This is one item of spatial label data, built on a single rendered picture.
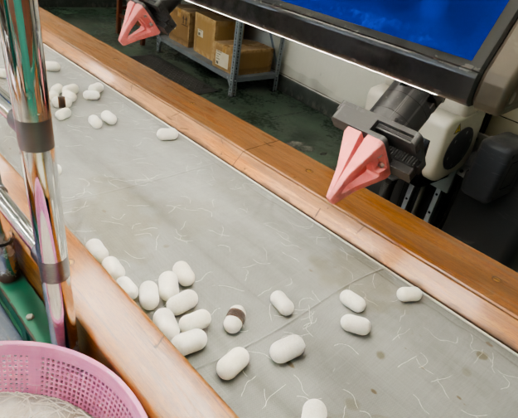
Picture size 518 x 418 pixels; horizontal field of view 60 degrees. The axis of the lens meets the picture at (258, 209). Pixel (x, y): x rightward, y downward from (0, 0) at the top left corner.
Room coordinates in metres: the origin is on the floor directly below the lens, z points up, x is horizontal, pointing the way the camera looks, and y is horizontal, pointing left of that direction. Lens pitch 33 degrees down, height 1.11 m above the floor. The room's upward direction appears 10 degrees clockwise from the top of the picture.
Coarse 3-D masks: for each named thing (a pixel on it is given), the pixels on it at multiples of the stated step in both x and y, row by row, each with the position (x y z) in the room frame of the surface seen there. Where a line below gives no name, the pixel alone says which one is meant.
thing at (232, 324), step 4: (240, 308) 0.34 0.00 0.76; (244, 312) 0.34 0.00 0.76; (228, 316) 0.33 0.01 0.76; (232, 316) 0.33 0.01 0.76; (224, 320) 0.32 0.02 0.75; (228, 320) 0.32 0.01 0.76; (232, 320) 0.32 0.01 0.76; (236, 320) 0.32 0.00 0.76; (224, 324) 0.32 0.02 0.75; (228, 324) 0.32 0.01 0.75; (232, 324) 0.32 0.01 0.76; (236, 324) 0.32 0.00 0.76; (240, 324) 0.32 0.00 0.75; (228, 328) 0.31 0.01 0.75; (232, 328) 0.31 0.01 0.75; (236, 328) 0.32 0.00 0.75; (228, 332) 0.32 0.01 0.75; (232, 332) 0.31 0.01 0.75; (236, 332) 0.32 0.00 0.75
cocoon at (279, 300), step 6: (276, 294) 0.37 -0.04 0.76; (282, 294) 0.37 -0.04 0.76; (270, 300) 0.37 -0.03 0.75; (276, 300) 0.36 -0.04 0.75; (282, 300) 0.36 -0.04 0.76; (288, 300) 0.36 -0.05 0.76; (276, 306) 0.36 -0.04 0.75; (282, 306) 0.36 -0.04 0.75; (288, 306) 0.36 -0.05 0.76; (282, 312) 0.35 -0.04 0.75; (288, 312) 0.35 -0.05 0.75
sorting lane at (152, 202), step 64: (0, 64) 0.97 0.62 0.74; (64, 64) 1.04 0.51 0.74; (0, 128) 0.67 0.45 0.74; (64, 128) 0.71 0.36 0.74; (128, 128) 0.76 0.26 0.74; (64, 192) 0.52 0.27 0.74; (128, 192) 0.55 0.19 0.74; (192, 192) 0.57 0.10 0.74; (256, 192) 0.60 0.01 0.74; (128, 256) 0.41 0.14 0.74; (192, 256) 0.43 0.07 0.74; (256, 256) 0.45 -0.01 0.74; (320, 256) 0.47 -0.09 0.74; (256, 320) 0.34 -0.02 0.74; (320, 320) 0.36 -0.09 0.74; (384, 320) 0.37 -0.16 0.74; (448, 320) 0.39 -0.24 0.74; (256, 384) 0.26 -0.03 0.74; (320, 384) 0.28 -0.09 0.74; (384, 384) 0.29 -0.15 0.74; (448, 384) 0.30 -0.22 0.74; (512, 384) 0.31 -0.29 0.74
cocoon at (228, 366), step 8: (232, 352) 0.28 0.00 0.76; (240, 352) 0.28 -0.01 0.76; (248, 352) 0.29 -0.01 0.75; (224, 360) 0.27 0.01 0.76; (232, 360) 0.27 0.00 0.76; (240, 360) 0.27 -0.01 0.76; (248, 360) 0.28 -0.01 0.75; (216, 368) 0.27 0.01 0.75; (224, 368) 0.26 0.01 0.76; (232, 368) 0.26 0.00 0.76; (240, 368) 0.27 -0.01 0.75; (224, 376) 0.26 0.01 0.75; (232, 376) 0.26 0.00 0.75
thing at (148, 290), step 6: (144, 282) 0.35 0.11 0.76; (150, 282) 0.35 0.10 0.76; (144, 288) 0.34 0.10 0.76; (150, 288) 0.34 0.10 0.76; (156, 288) 0.35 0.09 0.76; (144, 294) 0.33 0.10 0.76; (150, 294) 0.33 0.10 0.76; (156, 294) 0.34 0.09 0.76; (144, 300) 0.33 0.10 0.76; (150, 300) 0.33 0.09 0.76; (156, 300) 0.33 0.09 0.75; (144, 306) 0.33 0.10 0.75; (150, 306) 0.33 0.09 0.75; (156, 306) 0.33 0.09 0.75
